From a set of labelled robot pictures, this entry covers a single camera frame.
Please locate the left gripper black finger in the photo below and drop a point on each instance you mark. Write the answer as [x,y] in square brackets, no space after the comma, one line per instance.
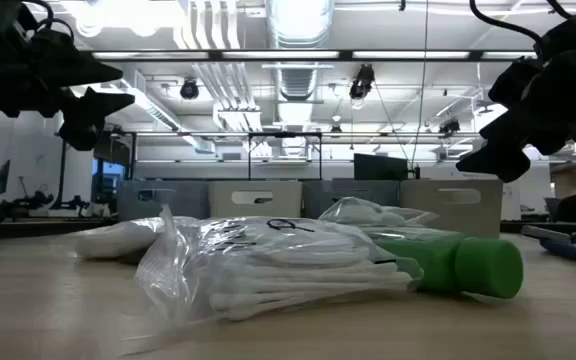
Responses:
[93,112]
[75,62]

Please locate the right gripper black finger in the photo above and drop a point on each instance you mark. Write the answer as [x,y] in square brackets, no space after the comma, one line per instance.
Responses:
[518,85]
[508,150]

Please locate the green travel bottle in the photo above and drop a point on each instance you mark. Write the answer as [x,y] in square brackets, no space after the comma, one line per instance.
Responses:
[488,267]

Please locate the clear bag of cotton pads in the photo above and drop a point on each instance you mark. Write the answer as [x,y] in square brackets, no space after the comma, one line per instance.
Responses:
[113,240]

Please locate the clear bag of cotton balls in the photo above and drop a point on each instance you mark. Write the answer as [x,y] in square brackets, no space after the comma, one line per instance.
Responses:
[368,212]

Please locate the clear bag of cotton swabs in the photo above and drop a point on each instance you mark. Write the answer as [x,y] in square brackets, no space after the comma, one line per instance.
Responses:
[278,270]

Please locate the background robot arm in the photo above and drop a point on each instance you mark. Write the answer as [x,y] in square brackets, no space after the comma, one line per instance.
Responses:
[18,202]

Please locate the black ceiling spotlight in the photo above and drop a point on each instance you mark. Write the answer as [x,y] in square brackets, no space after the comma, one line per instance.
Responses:
[189,89]
[449,127]
[363,80]

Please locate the blue lit screen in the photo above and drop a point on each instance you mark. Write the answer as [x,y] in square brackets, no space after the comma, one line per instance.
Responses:
[109,180]

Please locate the black tall stand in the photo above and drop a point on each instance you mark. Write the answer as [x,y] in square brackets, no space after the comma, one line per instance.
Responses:
[62,175]

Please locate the light grey storage bin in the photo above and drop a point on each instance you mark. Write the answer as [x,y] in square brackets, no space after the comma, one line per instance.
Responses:
[473,215]

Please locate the translucent grey storage bin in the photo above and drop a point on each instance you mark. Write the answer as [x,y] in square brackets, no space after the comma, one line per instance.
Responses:
[138,197]

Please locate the black monitor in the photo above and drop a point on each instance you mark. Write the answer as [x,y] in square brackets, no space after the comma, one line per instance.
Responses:
[380,167]

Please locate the black overhead light bar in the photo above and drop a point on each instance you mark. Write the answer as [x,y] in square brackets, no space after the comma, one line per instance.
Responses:
[278,55]

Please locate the white storage bin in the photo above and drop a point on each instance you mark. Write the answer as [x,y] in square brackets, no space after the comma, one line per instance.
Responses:
[278,200]

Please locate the silver ventilation duct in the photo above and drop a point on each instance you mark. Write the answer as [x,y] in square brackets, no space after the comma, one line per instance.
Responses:
[298,30]

